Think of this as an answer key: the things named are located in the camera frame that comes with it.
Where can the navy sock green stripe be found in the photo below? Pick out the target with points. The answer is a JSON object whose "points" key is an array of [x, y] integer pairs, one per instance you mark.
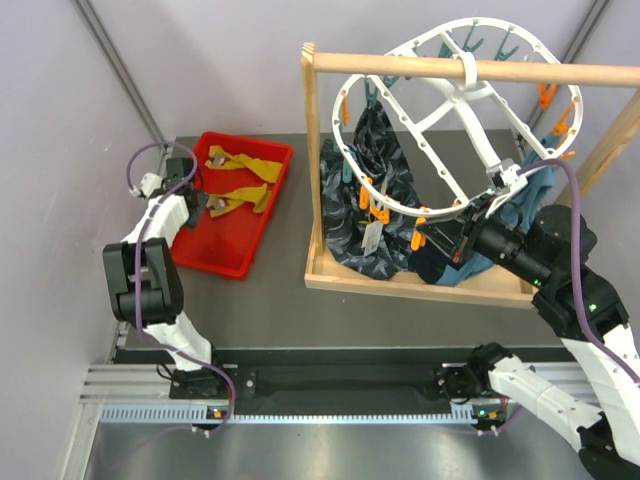
{"points": [[429, 263]]}

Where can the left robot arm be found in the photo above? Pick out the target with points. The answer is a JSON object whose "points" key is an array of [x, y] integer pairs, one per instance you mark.
{"points": [[143, 283]]}

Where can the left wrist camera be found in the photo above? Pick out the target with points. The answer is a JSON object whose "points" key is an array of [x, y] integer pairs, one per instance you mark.
{"points": [[149, 183]]}

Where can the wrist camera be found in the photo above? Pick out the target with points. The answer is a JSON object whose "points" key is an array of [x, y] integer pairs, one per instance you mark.
{"points": [[149, 183], [505, 178]]}

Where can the blue cloth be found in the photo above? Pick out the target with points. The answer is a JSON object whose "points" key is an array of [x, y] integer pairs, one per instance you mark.
{"points": [[530, 195]]}

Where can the red plastic tray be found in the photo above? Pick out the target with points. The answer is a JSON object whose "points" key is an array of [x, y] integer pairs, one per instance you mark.
{"points": [[241, 179]]}

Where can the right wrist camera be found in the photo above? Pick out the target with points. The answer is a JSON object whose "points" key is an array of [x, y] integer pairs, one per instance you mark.
{"points": [[505, 178]]}

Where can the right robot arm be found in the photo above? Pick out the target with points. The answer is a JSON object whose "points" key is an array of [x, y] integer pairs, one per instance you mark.
{"points": [[549, 251]]}

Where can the yellow sock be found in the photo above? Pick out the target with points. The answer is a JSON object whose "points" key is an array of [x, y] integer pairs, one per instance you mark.
{"points": [[219, 159], [257, 198]]}

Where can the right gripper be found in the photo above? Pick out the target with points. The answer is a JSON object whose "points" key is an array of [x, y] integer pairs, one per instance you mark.
{"points": [[456, 236]]}

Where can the wooden hanging rack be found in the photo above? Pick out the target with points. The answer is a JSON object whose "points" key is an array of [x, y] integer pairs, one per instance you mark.
{"points": [[495, 287]]}

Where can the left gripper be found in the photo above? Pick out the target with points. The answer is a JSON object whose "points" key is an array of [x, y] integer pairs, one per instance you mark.
{"points": [[191, 223]]}

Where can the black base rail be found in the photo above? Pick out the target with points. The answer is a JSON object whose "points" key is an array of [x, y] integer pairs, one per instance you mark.
{"points": [[355, 381]]}

